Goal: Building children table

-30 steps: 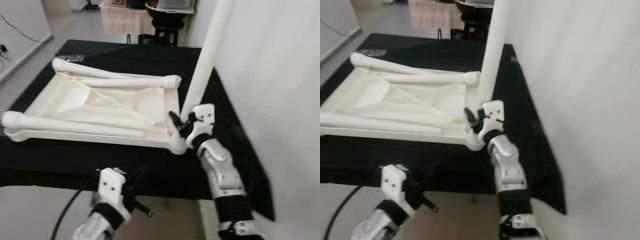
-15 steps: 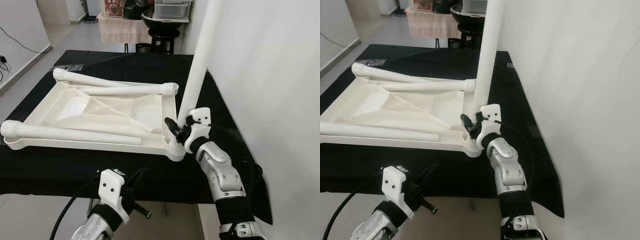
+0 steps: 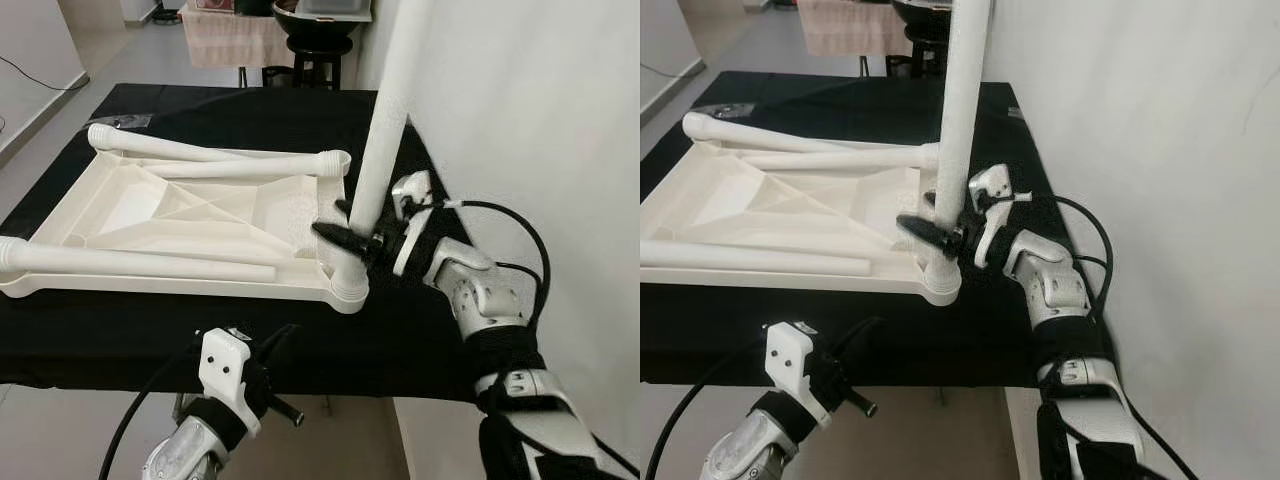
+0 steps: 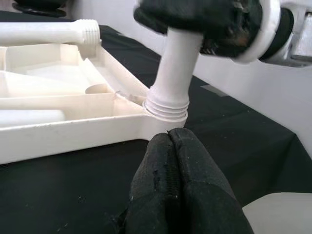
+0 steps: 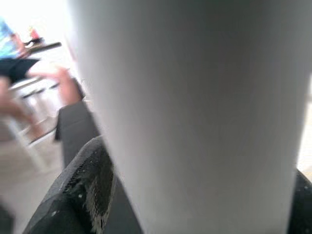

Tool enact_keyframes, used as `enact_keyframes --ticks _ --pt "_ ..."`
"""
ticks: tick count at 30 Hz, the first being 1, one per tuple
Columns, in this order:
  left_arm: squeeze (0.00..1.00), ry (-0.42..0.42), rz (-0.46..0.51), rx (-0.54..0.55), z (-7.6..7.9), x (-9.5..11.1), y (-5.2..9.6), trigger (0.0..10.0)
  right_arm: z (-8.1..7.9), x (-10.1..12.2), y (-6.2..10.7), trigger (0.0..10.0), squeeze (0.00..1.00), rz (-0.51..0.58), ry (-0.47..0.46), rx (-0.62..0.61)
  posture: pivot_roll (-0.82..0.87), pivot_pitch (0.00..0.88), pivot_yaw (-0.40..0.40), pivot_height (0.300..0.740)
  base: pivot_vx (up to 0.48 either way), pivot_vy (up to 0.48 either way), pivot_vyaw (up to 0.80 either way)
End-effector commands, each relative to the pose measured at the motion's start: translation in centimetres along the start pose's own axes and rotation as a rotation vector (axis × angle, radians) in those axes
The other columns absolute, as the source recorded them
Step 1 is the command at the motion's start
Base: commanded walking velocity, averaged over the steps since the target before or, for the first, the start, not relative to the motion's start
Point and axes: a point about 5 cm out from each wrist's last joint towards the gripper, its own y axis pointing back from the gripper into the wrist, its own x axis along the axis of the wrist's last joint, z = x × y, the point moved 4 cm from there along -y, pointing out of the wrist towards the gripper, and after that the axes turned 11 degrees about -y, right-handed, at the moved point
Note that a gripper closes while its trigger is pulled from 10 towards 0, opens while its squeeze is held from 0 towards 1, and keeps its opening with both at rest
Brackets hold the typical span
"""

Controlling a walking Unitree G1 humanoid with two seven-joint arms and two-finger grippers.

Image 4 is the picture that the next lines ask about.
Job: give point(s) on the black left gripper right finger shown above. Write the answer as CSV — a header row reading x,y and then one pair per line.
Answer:
x,y
204,200

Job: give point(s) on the black round stool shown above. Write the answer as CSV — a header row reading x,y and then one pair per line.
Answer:
x,y
39,12

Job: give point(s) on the black tablecloth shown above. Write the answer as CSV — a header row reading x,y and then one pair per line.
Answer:
x,y
61,195

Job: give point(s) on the grey tape strip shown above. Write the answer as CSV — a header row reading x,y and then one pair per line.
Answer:
x,y
213,90

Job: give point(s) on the black wok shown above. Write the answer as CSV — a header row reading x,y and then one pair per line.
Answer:
x,y
36,2

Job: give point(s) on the white plastic table top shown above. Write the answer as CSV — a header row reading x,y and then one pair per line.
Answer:
x,y
73,131

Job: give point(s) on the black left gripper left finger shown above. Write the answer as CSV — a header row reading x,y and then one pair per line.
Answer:
x,y
156,197

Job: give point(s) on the white plastic table leg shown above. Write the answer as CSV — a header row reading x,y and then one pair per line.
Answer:
x,y
31,116
48,34
175,73

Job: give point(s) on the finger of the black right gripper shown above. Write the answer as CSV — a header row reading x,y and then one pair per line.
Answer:
x,y
165,14

